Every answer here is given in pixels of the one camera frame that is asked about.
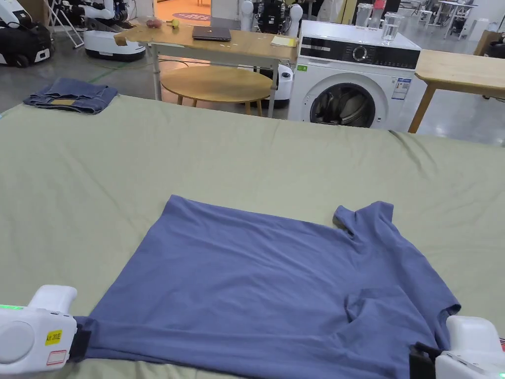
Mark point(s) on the black and white robot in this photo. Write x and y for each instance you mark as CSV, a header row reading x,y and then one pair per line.
x,y
19,39

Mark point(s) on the bed with pale green sheet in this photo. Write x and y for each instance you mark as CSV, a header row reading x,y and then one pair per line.
x,y
236,158

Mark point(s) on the small white robot base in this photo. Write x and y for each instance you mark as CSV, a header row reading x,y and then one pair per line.
x,y
284,87

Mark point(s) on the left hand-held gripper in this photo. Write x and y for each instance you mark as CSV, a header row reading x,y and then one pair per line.
x,y
23,339

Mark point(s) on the blue t-shirt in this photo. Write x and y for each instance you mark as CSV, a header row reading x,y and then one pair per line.
x,y
236,276

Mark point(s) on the folded blue jeans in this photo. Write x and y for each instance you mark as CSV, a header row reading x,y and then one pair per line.
x,y
75,92

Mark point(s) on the white washing machine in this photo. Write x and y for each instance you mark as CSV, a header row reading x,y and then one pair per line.
x,y
339,63

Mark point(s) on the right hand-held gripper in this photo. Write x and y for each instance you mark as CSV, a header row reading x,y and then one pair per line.
x,y
469,355

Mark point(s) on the black robot with white shoulders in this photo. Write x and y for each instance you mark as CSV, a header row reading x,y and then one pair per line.
x,y
272,12

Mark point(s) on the white wheeled robot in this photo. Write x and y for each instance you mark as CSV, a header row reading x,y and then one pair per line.
x,y
102,41

